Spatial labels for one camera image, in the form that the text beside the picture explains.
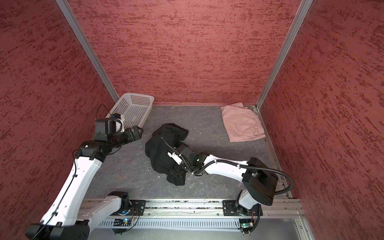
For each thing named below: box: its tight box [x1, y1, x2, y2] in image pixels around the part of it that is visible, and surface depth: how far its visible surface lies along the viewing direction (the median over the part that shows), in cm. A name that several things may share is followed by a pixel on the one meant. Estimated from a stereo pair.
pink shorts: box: [220, 102, 266, 143], surface depth 109 cm
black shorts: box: [145, 123, 189, 186], surface depth 85 cm
